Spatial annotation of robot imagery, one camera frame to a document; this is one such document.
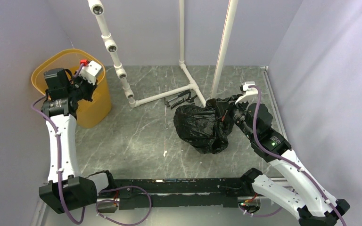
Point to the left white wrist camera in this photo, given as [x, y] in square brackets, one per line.
[90, 71]

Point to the black trash bag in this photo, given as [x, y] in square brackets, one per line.
[196, 126]

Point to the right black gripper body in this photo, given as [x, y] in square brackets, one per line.
[229, 112]

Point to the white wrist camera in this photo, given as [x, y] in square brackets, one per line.
[248, 92]
[90, 71]

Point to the yellow plastic trash bin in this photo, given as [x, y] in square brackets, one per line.
[89, 114]

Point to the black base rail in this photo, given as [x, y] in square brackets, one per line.
[181, 192]

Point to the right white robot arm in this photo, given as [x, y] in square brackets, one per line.
[255, 122]

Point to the aluminium side rail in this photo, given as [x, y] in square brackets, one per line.
[281, 118]

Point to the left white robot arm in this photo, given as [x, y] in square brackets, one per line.
[67, 189]

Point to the white PVC pipe frame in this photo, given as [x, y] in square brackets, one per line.
[97, 9]

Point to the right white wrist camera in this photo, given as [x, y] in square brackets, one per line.
[248, 92]

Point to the black handled pliers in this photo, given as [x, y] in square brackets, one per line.
[184, 97]

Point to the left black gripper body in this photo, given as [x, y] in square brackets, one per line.
[82, 88]

